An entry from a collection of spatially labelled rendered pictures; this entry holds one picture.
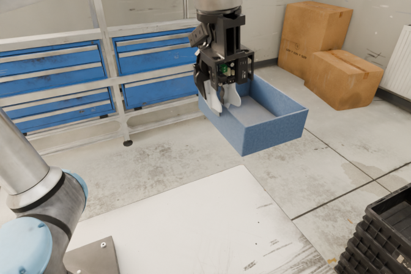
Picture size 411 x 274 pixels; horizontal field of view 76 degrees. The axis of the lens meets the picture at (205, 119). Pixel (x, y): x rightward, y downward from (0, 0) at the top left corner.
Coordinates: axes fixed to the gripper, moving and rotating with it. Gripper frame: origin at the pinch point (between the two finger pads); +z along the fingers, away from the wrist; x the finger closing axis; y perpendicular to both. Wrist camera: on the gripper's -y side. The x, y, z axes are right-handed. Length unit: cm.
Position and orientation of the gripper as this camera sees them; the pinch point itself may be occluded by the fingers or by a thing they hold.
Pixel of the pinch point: (219, 107)
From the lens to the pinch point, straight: 54.2
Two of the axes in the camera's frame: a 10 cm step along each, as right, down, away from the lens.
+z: 0.8, 8.0, 5.9
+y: 4.1, 5.1, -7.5
